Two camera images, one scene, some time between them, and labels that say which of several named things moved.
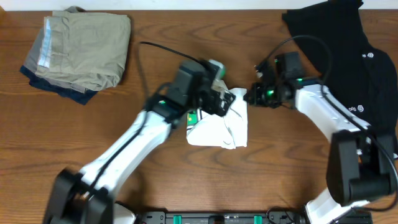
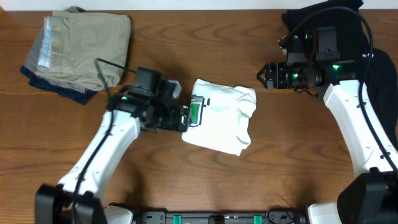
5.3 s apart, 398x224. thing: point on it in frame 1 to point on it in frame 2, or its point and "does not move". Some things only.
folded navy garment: (71, 93) does not move
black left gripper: (214, 99) to (172, 124)
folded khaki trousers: (84, 51) does not move
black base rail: (220, 217) does not move
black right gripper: (257, 99) to (275, 71)
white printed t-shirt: (229, 131) does not move
